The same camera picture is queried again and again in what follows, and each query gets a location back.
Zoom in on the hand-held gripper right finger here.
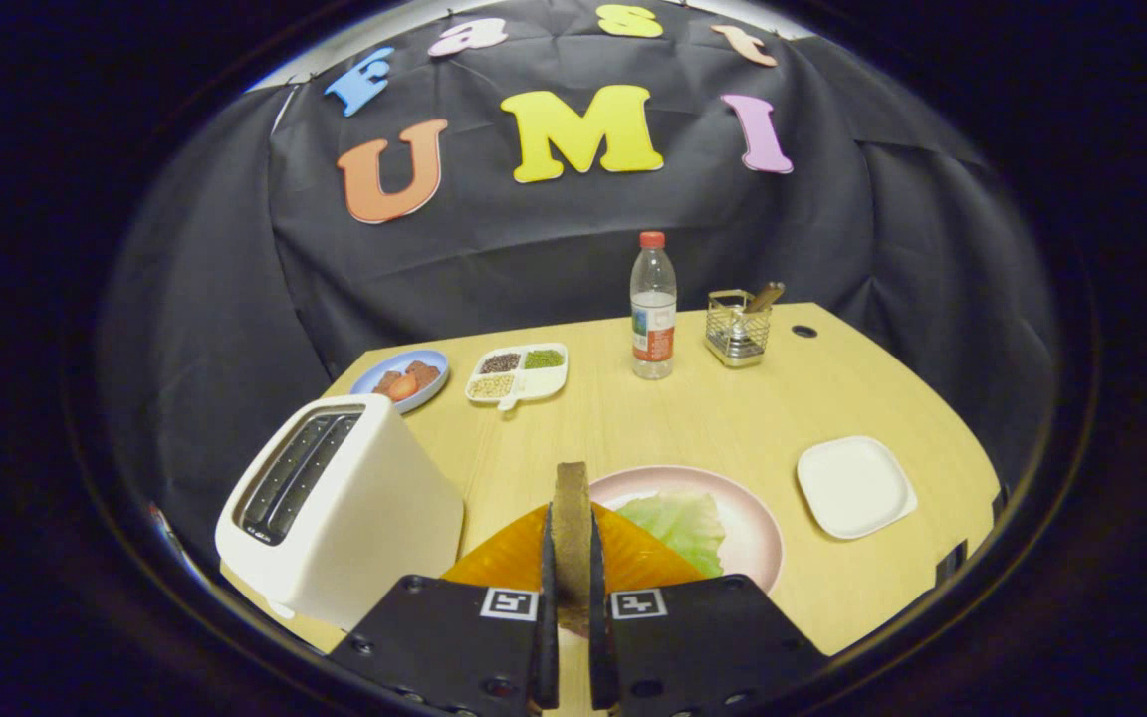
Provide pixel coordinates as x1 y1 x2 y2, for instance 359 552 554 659
588 503 828 717

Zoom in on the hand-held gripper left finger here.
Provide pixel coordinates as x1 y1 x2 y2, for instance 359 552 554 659
330 503 560 717

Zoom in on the brown toasted bread slice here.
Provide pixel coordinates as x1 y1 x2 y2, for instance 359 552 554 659
551 461 594 638

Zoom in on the green lettuce leaf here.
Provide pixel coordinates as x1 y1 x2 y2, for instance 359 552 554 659
616 488 727 579

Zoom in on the pink round plate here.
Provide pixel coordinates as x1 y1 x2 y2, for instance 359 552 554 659
588 465 785 596

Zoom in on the white toaster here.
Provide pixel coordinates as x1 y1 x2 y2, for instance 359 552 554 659
215 393 465 631

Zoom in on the white divided tray with beans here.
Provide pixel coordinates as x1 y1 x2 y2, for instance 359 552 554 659
465 343 570 411

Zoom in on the blue round plate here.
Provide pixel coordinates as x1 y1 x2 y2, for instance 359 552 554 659
350 349 450 414

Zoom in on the white square plate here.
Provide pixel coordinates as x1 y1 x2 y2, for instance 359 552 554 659
797 435 918 541

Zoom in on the clear bottle with red cap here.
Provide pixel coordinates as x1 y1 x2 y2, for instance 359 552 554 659
630 231 678 381

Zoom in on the metal mesh utensil holder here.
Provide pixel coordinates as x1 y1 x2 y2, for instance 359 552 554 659
704 289 772 368

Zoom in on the black backdrop cloth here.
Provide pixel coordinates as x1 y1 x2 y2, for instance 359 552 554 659
101 0 1057 559

